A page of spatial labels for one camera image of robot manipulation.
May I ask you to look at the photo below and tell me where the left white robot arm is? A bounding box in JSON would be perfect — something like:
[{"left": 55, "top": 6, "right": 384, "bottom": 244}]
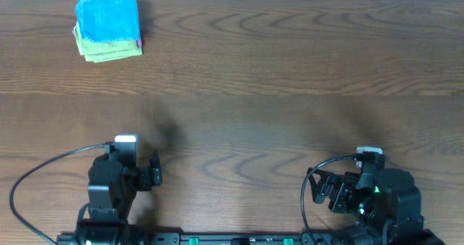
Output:
[{"left": 72, "top": 149, "right": 162, "bottom": 245}]

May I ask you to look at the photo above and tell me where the bottom green folded cloth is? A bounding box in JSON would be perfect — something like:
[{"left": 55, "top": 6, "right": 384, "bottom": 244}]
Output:
[{"left": 84, "top": 48, "right": 143, "bottom": 63}]

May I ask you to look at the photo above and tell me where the top green folded cloth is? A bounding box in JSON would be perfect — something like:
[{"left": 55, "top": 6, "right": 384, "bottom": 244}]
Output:
[{"left": 72, "top": 23, "right": 139, "bottom": 55}]

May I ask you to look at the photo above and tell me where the left black camera cable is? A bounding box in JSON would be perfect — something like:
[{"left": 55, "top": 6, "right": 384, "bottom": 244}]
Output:
[{"left": 9, "top": 143, "right": 112, "bottom": 245}]

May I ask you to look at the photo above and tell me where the purple folded cloth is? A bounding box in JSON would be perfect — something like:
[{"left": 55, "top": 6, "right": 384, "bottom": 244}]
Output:
[{"left": 72, "top": 30, "right": 142, "bottom": 48}]

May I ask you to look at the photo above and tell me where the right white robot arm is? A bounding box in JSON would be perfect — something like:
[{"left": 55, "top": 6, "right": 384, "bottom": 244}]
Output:
[{"left": 307, "top": 168, "right": 444, "bottom": 245}]

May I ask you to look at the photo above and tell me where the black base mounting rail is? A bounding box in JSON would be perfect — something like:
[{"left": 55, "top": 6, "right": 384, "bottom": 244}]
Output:
[{"left": 57, "top": 233, "right": 372, "bottom": 245}]

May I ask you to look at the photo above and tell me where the blue microfiber cloth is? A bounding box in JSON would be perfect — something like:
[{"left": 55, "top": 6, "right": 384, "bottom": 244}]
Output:
[{"left": 75, "top": 0, "right": 141, "bottom": 43}]

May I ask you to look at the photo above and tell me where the green folded cloth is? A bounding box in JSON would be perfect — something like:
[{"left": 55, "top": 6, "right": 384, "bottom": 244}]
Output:
[
  {"left": 72, "top": 23, "right": 139, "bottom": 55},
  {"left": 84, "top": 48, "right": 143, "bottom": 63}
]

